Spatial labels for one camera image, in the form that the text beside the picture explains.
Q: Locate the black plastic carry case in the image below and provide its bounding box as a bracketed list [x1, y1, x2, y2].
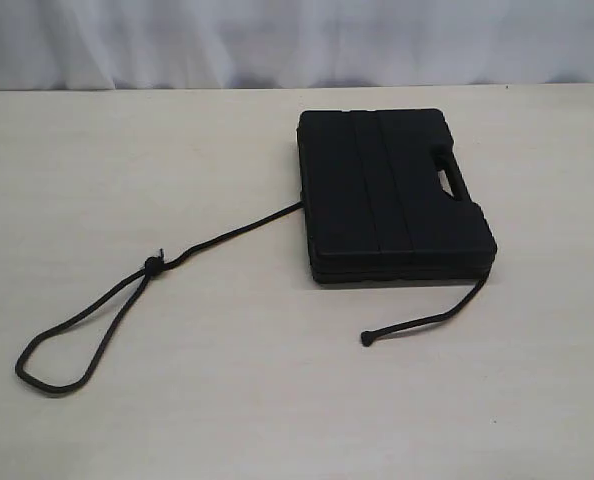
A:
[297, 108, 497, 284]

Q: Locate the black braided rope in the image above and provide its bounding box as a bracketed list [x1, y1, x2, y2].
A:
[13, 201, 484, 394]

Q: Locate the white backdrop curtain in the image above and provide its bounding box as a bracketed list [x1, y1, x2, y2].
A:
[0, 1, 594, 90]

